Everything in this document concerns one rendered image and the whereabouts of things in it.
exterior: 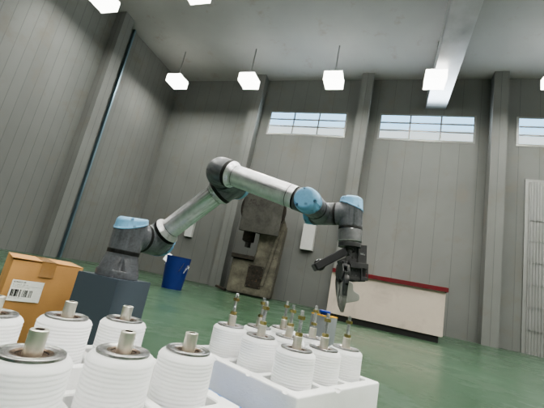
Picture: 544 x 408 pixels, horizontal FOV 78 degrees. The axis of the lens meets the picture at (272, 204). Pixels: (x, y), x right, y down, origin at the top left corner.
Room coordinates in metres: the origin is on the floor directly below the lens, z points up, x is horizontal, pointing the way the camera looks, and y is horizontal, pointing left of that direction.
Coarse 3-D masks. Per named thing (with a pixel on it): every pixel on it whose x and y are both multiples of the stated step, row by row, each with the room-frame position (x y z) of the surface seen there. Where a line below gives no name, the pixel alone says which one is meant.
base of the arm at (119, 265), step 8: (112, 248) 1.25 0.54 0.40; (104, 256) 1.26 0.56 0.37; (112, 256) 1.25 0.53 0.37; (120, 256) 1.25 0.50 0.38; (128, 256) 1.26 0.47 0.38; (136, 256) 1.29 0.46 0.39; (104, 264) 1.24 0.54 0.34; (112, 264) 1.24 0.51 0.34; (120, 264) 1.25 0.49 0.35; (128, 264) 1.26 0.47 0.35; (136, 264) 1.29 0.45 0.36; (96, 272) 1.25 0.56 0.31; (104, 272) 1.23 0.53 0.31; (112, 272) 1.23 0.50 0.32; (120, 272) 1.24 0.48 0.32; (128, 272) 1.26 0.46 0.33; (136, 272) 1.29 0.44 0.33; (136, 280) 1.30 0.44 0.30
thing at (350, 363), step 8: (344, 352) 0.98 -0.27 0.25; (352, 352) 0.98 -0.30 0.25; (360, 352) 1.01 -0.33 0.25; (344, 360) 0.97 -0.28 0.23; (352, 360) 0.97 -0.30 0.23; (360, 360) 0.99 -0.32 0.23; (344, 368) 0.97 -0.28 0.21; (352, 368) 0.97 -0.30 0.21; (360, 368) 1.00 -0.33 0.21; (344, 376) 0.97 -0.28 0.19; (352, 376) 0.97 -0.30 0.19
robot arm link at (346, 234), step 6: (342, 228) 1.05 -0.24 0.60; (348, 228) 1.04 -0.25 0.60; (354, 228) 1.03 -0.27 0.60; (342, 234) 1.05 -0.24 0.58; (348, 234) 1.04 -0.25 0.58; (354, 234) 1.03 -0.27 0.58; (360, 234) 1.04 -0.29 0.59; (342, 240) 1.05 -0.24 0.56; (348, 240) 1.04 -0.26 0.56; (354, 240) 1.04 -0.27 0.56; (360, 240) 1.04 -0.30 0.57
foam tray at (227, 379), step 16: (224, 368) 0.89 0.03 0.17; (240, 368) 0.87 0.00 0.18; (224, 384) 0.89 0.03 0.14; (240, 384) 0.85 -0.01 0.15; (256, 384) 0.82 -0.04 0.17; (272, 384) 0.80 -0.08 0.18; (352, 384) 0.94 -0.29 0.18; (368, 384) 0.98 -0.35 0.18; (240, 400) 0.84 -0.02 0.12; (256, 400) 0.81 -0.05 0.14; (272, 400) 0.78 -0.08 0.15; (288, 400) 0.75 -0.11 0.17; (304, 400) 0.76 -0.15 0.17; (320, 400) 0.80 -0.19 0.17; (336, 400) 0.85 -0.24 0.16; (352, 400) 0.91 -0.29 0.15; (368, 400) 0.98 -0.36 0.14
